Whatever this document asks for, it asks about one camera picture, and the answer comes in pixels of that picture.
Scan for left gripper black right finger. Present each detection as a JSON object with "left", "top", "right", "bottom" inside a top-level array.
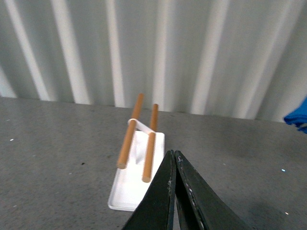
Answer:
[{"left": 175, "top": 150, "right": 251, "bottom": 230}]

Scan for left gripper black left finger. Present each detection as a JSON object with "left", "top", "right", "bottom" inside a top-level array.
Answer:
[{"left": 123, "top": 150, "right": 177, "bottom": 230}]

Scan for blue microfiber cloth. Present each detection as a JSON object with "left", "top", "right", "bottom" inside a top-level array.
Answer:
[{"left": 283, "top": 98, "right": 307, "bottom": 134}]

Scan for white towel rack wooden bars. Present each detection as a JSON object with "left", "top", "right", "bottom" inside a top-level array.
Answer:
[{"left": 107, "top": 93, "right": 165, "bottom": 211}]

